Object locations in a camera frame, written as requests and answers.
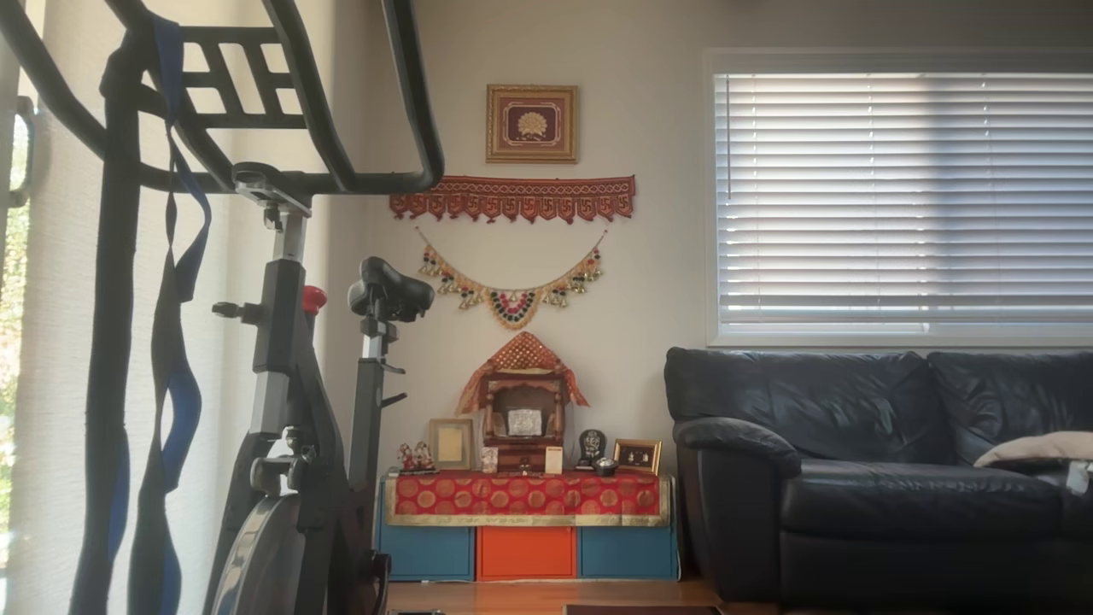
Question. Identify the red gold patterned cloth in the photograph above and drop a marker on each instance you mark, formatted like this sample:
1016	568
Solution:
525	497

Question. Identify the black exercise bike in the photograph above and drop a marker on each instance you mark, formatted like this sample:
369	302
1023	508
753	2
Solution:
290	410

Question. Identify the small gold framed picture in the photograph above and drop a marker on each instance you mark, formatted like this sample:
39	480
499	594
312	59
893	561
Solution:
637	457

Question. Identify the red embroidered wall hanging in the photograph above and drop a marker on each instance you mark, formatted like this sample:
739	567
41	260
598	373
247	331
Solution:
512	196

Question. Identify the dark floor rug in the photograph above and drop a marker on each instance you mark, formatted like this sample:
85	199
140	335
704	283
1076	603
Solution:
640	610

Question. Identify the gold photo frame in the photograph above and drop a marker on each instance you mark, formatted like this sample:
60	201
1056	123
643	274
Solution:
450	444

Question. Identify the beige cushion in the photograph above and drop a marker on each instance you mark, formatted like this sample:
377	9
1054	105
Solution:
1042	446

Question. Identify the small colourful figurines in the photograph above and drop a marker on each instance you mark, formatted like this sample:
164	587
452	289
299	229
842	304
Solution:
417	459

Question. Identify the small white card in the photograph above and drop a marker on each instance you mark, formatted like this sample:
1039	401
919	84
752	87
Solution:
554	460

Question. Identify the black leather sofa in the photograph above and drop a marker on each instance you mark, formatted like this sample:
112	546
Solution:
854	512

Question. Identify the white window blinds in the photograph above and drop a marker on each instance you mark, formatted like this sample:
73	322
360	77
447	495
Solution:
905	196

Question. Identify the gold framed wall picture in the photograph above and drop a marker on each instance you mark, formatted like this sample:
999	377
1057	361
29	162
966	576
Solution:
531	124

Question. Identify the white sheer curtain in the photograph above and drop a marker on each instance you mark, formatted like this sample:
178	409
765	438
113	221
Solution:
60	342

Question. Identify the small decorated ornament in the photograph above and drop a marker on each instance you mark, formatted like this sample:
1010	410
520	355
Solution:
489	459

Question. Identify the dark idol statue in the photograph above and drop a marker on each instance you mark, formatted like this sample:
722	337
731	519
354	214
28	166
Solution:
591	446

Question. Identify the wooden shrine with canopy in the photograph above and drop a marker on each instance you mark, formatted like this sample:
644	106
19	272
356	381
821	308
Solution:
523	359

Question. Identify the blue storage bin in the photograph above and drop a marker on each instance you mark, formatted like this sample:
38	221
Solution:
628	553
427	553

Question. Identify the white window frame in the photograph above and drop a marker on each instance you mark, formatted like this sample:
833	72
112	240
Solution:
710	196

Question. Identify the beaded garland wall hanging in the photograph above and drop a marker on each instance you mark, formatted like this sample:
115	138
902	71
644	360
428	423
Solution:
511	306

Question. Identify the small black bowl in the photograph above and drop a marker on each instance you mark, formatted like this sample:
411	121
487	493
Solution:
604	467

